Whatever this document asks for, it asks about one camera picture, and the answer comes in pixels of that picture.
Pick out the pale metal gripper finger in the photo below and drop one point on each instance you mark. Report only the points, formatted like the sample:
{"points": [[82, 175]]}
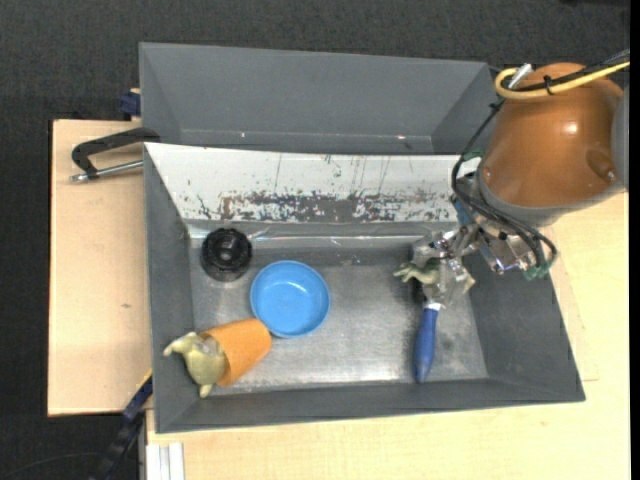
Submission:
{"points": [[432, 248], [456, 280]]}

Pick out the green toy dinosaur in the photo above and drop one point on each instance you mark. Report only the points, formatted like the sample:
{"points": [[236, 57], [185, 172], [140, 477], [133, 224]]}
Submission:
{"points": [[422, 273]]}

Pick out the grey metal bin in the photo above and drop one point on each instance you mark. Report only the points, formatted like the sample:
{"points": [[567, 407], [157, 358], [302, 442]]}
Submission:
{"points": [[350, 318]]}

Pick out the blue plastic bowl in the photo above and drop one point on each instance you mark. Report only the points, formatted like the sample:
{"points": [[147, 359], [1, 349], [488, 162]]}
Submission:
{"points": [[290, 300]]}

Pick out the black round ribbed cap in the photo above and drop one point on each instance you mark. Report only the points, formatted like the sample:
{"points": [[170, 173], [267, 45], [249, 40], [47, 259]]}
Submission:
{"points": [[226, 254]]}

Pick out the orange plastic cup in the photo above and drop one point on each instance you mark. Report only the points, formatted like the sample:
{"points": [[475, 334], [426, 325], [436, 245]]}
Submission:
{"points": [[245, 348]]}

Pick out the pale green toy figure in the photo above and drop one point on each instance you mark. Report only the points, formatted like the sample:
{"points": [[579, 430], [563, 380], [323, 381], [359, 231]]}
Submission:
{"points": [[202, 365]]}

